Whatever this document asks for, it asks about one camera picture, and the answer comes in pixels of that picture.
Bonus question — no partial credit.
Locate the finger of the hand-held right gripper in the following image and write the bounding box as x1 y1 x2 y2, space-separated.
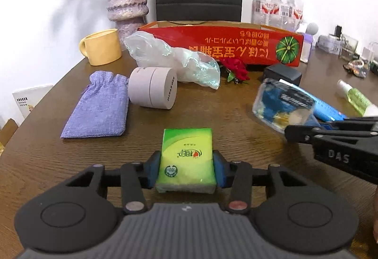
326 117 378 130
284 125 378 144

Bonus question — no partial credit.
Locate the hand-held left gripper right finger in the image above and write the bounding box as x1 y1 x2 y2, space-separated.
213 150 308 214

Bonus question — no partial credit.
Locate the small black box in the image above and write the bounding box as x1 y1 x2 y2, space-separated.
263 63 302 87

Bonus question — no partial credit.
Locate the small patterned box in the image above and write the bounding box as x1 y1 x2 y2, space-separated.
317 35 341 55

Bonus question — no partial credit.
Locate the clear plastic bag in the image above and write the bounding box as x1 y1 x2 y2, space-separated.
123 31 221 90

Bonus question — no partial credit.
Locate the blue tube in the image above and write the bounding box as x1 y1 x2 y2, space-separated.
279 79 347 122

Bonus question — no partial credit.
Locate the clear water bottle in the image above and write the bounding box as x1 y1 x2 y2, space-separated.
287 0 304 31
252 0 274 26
270 0 291 30

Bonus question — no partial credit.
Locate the green spray bottle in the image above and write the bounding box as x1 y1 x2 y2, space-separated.
337 80 378 117

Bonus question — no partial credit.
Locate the red artificial rose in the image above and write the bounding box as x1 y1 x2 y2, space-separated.
219 57 250 82

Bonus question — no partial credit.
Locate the green tissue pack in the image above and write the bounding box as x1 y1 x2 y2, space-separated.
155 128 217 194

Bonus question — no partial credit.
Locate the brown cardboard box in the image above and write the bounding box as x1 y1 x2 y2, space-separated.
0 119 19 147

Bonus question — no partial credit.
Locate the clear blue plastic package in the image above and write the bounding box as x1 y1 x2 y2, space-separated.
252 78 318 133

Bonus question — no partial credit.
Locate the square glass jar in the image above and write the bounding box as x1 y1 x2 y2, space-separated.
339 35 359 60

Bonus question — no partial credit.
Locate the purple cloth pouch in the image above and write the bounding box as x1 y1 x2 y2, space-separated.
60 71 130 139

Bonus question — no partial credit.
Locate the yellow ceramic mug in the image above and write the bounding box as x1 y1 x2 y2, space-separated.
79 29 122 66

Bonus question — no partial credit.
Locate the purple tissue pack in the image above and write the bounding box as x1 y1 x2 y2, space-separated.
295 29 313 63

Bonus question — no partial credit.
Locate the white cylindrical box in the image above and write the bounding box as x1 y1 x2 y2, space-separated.
128 67 178 110

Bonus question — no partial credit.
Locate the red cardboard box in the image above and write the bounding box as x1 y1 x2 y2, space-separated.
138 21 305 66

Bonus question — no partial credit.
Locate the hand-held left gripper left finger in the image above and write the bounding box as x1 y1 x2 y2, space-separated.
66 151 161 214

